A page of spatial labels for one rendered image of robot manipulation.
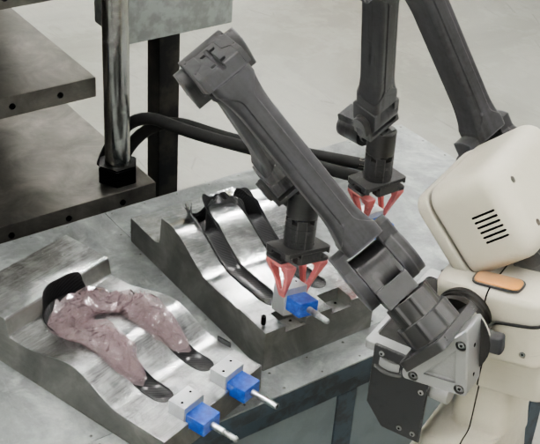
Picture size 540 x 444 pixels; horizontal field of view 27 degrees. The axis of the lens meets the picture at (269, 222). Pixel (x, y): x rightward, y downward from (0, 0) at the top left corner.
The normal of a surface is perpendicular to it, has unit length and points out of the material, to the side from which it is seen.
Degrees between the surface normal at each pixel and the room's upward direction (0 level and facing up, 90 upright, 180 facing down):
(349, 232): 64
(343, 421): 90
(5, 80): 0
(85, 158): 0
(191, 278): 90
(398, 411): 90
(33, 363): 90
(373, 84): 110
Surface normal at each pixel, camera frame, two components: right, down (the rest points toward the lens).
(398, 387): -0.53, 0.43
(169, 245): -0.82, 0.27
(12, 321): 0.78, 0.19
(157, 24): 0.57, 0.47
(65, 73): 0.06, -0.84
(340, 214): 0.14, 0.12
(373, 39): -0.68, 0.63
